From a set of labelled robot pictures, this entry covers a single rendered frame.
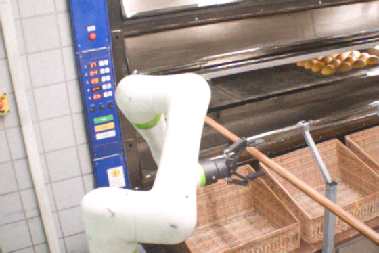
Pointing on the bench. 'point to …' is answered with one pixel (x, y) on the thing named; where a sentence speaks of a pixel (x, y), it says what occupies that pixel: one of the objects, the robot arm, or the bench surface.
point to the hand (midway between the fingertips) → (260, 157)
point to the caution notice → (116, 177)
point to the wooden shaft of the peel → (302, 186)
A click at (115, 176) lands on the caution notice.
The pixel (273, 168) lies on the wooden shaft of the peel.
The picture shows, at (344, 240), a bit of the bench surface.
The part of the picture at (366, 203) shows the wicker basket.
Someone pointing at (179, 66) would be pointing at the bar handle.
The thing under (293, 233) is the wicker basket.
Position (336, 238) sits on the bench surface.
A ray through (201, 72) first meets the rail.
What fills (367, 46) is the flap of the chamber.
